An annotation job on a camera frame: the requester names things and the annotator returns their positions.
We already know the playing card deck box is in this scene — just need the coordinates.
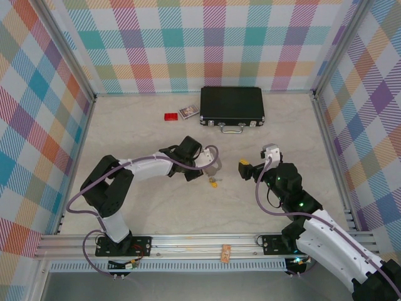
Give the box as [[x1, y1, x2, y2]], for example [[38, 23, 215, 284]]
[[178, 105, 200, 120]]

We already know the aluminium frame post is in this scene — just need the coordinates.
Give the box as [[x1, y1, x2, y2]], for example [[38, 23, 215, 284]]
[[37, 0, 96, 101], [313, 0, 373, 98]]

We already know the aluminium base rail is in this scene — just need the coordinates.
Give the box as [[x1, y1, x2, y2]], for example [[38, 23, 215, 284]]
[[34, 231, 382, 260]]

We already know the black hard case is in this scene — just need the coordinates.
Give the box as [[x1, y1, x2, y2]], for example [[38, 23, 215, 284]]
[[199, 87, 266, 134]]

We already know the aluminium frame side rail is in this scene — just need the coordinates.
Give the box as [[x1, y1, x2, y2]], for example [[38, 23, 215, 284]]
[[313, 93, 358, 222], [55, 95, 96, 236]]

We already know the white slotted cable duct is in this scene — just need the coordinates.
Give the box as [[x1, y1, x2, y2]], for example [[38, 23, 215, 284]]
[[49, 260, 288, 273]]

